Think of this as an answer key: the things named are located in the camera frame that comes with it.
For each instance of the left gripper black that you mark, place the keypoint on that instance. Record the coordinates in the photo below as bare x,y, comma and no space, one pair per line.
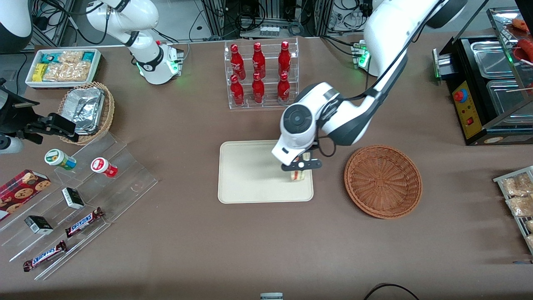
314,147

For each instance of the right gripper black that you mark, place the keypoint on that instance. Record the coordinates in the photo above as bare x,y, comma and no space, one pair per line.
15,118

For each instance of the triangular sandwich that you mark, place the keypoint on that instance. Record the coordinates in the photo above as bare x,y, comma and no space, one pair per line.
297,176

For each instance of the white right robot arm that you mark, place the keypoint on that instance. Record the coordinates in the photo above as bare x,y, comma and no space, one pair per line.
145,62

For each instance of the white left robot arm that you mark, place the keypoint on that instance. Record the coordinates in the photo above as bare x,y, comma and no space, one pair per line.
387,25

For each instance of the tan wicker basket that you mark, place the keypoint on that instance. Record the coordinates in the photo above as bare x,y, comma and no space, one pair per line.
108,112

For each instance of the cream rectangular tray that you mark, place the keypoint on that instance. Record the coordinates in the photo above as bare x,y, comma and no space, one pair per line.
250,175

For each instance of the round brown wicker basket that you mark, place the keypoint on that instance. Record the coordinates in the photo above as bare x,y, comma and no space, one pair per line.
383,183

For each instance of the aluminium foil container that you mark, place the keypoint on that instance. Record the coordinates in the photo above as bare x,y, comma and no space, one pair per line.
87,108

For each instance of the green lid cup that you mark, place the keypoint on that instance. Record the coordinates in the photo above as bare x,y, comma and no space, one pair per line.
58,158

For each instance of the red lid cup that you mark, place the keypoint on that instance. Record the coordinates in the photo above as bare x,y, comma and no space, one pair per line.
102,166

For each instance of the large clear cracker bag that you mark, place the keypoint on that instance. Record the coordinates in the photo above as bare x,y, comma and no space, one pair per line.
68,71

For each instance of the yellow snack packet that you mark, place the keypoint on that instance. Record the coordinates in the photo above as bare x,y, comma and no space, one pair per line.
39,72

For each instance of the white snack bin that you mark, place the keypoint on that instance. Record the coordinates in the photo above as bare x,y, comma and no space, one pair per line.
95,66

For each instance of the teal snack packet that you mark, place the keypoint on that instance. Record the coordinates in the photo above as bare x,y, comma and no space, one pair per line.
48,58
88,56

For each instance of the small clear cracker bag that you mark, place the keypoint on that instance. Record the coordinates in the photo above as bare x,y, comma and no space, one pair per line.
70,56

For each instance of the clear acrylic bottle rack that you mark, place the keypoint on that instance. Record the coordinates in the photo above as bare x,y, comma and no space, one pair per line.
268,106

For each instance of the small black box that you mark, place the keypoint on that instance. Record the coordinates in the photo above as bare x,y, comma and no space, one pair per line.
73,198
38,225

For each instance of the red cookie box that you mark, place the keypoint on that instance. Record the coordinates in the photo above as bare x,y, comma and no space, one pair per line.
21,191

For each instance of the red soda bottle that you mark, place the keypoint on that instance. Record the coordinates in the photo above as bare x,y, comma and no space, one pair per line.
284,58
258,60
237,60
258,89
237,91
283,88

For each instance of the clear acrylic step display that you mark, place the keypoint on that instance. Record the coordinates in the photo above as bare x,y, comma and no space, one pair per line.
125,183

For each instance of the Snickers chocolate bar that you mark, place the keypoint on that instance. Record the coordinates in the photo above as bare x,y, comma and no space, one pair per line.
83,223
45,256

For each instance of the small grey device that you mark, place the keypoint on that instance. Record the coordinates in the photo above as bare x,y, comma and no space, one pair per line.
271,296

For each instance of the white power strip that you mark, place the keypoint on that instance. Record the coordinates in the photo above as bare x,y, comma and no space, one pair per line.
269,30

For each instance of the black yellow food warmer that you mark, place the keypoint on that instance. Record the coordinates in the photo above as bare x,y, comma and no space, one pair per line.
468,116

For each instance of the steel warmer pan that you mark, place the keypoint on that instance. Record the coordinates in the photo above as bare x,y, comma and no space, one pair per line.
504,98
491,58

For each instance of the clear bag of snacks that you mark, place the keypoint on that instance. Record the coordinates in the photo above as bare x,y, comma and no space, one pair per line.
520,206
516,185
529,226

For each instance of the red sausage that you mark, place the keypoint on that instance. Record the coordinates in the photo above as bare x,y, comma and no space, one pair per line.
525,46

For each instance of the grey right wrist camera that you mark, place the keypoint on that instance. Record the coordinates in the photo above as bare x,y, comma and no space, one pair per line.
10,145

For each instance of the aluminium frame rack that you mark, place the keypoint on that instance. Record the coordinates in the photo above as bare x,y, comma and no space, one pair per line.
320,16

